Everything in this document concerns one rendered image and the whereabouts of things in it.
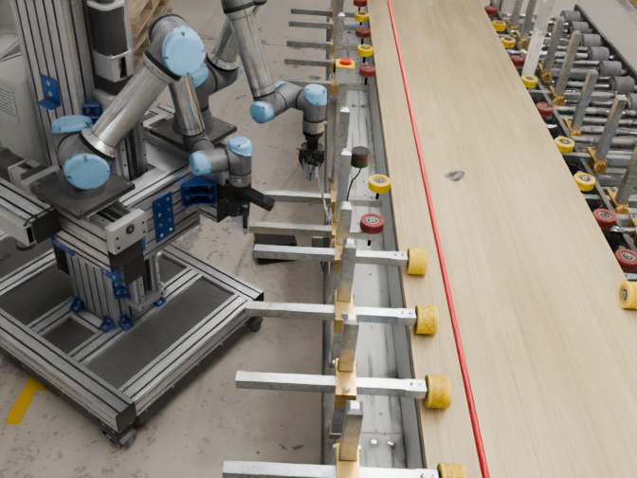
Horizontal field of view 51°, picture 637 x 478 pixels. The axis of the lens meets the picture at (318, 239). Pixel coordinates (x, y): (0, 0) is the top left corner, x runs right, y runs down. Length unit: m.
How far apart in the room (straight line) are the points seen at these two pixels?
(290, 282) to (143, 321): 0.83
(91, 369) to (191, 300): 0.52
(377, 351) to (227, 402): 0.85
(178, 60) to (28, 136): 0.83
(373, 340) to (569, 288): 0.64
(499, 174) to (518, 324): 0.81
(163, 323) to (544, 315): 1.55
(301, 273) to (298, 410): 0.85
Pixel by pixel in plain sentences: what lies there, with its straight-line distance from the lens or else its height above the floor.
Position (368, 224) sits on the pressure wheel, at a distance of 2.25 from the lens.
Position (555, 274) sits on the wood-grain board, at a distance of 2.23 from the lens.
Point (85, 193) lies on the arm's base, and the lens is 2.14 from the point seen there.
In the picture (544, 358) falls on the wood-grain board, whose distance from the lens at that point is 1.95.
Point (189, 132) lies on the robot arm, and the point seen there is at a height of 1.18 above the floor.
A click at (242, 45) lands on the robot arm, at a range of 2.15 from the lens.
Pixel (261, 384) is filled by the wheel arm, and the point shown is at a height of 0.95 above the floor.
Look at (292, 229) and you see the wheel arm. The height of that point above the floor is 0.86.
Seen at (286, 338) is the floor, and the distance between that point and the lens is 3.08.
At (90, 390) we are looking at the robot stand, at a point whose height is 0.23.
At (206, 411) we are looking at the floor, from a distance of 2.83.
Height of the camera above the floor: 2.23
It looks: 38 degrees down
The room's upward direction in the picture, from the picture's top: 4 degrees clockwise
